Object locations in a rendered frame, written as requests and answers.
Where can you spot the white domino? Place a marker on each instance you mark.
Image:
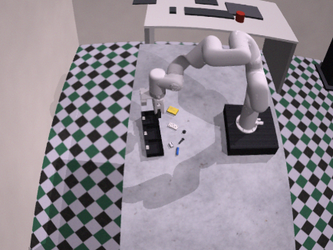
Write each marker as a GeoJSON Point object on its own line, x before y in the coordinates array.
{"type": "Point", "coordinates": [172, 125]}

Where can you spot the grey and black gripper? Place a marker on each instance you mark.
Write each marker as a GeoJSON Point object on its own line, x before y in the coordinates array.
{"type": "Point", "coordinates": [158, 107]}

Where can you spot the black rack of bins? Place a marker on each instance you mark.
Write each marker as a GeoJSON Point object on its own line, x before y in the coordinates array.
{"type": "Point", "coordinates": [152, 135]}

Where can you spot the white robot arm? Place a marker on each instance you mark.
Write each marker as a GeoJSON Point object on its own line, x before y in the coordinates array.
{"type": "Point", "coordinates": [243, 50]}

